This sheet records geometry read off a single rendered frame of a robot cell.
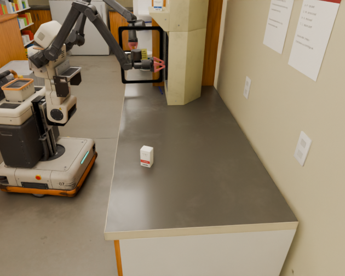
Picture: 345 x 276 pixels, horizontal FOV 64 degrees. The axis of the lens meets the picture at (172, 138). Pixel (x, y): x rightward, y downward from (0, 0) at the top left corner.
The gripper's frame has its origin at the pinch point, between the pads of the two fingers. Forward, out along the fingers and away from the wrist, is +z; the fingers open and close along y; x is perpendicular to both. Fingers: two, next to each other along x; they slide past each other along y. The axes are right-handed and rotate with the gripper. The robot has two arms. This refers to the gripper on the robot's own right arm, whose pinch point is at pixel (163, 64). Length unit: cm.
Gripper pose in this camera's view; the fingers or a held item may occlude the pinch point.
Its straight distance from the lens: 192.5
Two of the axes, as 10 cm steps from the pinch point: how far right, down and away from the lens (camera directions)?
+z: 10.0, -0.4, 0.8
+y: -0.9, -5.2, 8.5
